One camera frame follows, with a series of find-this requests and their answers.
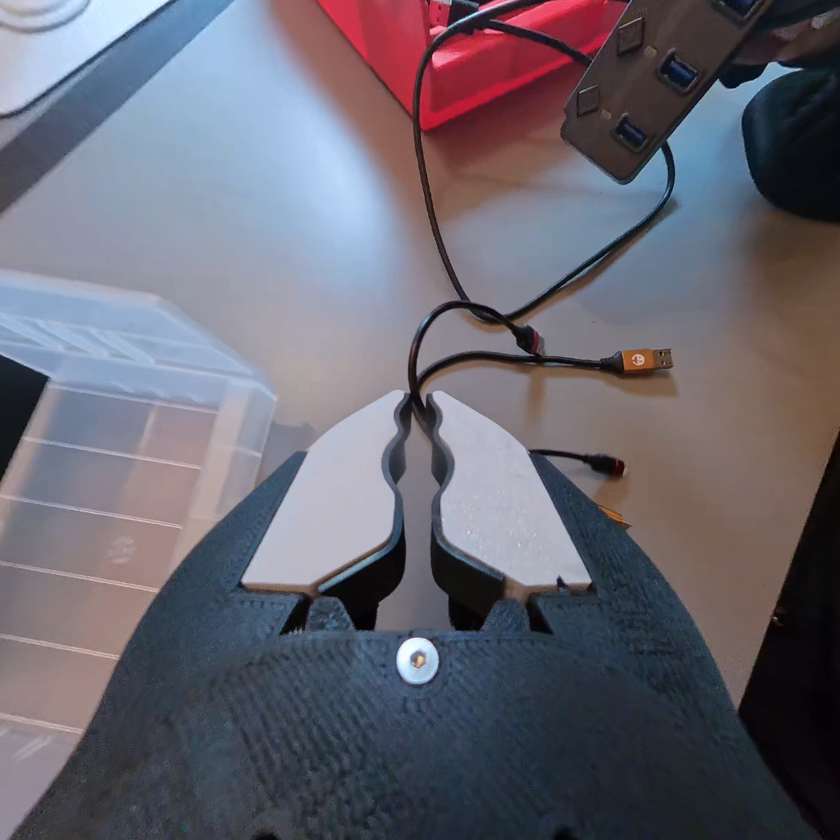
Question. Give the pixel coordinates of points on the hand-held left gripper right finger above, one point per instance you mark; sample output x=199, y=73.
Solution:
x=505, y=518

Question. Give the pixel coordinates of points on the red plastic bin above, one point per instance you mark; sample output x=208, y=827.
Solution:
x=472, y=72

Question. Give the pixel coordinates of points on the instruction sheet on stand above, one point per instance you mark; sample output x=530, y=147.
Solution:
x=65, y=52

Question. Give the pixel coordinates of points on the clear plastic bin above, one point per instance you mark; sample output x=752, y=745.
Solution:
x=131, y=492

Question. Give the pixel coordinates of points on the black bin divider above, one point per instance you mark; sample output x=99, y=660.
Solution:
x=19, y=407

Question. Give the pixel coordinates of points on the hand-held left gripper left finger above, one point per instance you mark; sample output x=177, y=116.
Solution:
x=328, y=518

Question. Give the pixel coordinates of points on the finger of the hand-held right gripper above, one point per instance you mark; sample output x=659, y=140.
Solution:
x=800, y=36

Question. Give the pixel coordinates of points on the black textured pad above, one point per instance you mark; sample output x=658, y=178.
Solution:
x=794, y=151

